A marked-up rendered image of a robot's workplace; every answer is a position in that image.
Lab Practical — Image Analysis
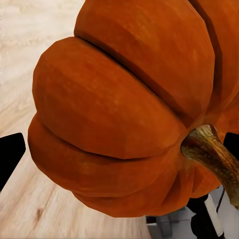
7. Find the pumpkin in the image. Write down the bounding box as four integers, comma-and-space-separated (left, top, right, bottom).
27, 0, 239, 218

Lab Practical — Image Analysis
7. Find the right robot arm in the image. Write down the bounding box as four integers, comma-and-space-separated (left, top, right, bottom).
186, 194, 225, 239

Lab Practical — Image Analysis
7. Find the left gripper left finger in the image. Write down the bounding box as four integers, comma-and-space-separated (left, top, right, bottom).
0, 133, 26, 192

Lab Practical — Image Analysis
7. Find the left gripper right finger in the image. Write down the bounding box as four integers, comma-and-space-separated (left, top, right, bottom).
223, 132, 239, 161

